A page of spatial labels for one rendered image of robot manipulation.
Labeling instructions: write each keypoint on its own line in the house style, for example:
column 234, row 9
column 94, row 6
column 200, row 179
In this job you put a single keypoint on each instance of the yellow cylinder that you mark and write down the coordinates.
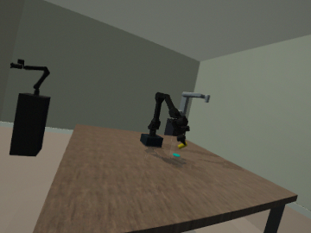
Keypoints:
column 182, row 146

